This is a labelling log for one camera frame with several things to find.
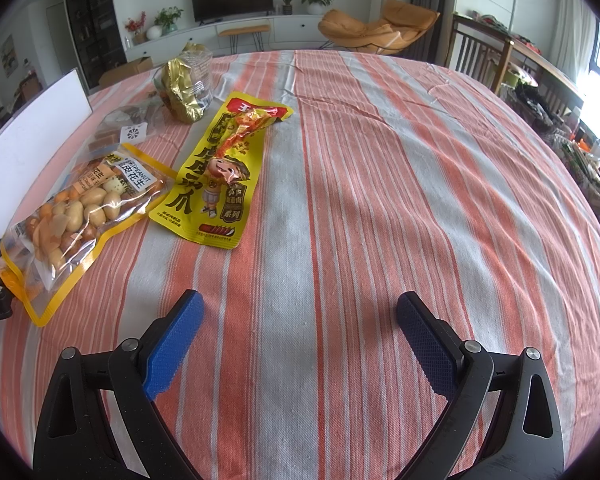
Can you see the clear yellow-edged peanut bag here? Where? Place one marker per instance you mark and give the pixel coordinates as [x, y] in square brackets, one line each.
[80, 210]

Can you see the framed wall picture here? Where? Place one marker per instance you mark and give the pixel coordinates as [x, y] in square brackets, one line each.
[7, 56]

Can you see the red flower arrangement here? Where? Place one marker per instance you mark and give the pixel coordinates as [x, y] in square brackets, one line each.
[136, 27]

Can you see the cardboard box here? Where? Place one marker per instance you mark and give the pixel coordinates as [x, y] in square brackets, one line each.
[130, 70]

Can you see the white round vase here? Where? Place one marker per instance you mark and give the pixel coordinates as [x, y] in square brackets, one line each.
[153, 33]

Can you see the wooden side desk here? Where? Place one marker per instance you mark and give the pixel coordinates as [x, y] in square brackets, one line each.
[545, 65]

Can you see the orange striped tablecloth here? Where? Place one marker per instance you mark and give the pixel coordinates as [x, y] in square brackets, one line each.
[380, 210]

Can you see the white box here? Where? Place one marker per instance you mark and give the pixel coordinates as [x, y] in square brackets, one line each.
[30, 150]

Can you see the white television cabinet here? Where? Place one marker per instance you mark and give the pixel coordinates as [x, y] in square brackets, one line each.
[295, 30]

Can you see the gold snack bag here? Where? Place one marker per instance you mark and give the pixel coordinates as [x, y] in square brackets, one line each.
[182, 87]

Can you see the green plant in vase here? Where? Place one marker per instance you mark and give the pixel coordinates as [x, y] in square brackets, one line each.
[169, 19]

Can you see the white curtain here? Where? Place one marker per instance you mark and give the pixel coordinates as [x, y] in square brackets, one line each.
[575, 25]

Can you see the yellow cartoon snack packet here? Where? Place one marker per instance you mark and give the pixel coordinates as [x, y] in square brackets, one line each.
[215, 175]

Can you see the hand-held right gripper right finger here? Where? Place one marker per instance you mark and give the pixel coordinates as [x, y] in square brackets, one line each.
[430, 345]

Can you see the orange snack packet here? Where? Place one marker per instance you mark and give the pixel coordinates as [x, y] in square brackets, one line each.
[4, 272]

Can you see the orange lounge chair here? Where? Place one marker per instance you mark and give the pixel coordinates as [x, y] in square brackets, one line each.
[375, 27]

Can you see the clear bag of brown snacks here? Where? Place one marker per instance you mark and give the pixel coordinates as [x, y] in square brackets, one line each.
[125, 130]

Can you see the dark glass cabinet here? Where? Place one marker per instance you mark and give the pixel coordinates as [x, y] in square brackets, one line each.
[92, 15]

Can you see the green pot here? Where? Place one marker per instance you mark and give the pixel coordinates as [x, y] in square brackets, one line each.
[517, 79]

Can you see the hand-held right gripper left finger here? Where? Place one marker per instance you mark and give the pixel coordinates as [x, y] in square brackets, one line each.
[172, 345]

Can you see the small green potted plant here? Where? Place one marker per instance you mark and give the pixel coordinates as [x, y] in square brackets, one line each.
[286, 2]

